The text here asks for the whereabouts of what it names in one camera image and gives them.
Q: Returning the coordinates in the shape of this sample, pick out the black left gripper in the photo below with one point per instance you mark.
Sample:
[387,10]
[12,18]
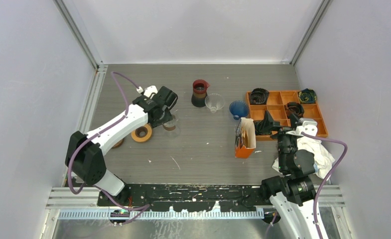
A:
[167,117]

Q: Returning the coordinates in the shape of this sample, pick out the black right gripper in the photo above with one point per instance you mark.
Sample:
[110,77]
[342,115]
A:
[268,123]

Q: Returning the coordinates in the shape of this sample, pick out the glass carafe with brown collar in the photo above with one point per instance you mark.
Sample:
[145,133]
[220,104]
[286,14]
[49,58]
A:
[171,128]

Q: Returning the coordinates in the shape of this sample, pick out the clear glass dripper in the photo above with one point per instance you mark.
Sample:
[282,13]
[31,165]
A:
[214,102]

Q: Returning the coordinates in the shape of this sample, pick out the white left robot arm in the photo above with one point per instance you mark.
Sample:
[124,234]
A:
[86,151]

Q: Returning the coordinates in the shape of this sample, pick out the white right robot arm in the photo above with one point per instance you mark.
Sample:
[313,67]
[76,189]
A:
[292,193]

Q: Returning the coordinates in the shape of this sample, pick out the orange coffee filter box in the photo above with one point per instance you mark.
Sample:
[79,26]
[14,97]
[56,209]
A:
[245,138]

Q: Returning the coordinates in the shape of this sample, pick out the blue glass dripper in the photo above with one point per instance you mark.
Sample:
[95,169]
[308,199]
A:
[239,109]

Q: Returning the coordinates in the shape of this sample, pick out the orange wooden compartment tray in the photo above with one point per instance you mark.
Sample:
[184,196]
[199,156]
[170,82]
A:
[275,105]

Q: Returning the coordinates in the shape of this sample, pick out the dark rolled tie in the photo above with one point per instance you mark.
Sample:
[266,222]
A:
[258,96]

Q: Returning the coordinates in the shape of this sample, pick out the red and black carafe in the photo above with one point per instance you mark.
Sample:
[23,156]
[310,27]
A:
[199,94]

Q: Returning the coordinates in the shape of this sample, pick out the green floral rolled tie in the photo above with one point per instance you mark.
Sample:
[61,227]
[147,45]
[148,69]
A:
[307,96]

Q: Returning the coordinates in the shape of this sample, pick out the white crumpled cloth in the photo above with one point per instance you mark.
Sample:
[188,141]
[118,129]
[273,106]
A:
[310,158]

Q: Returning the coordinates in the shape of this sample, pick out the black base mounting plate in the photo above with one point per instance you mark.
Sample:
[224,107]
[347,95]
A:
[196,198]

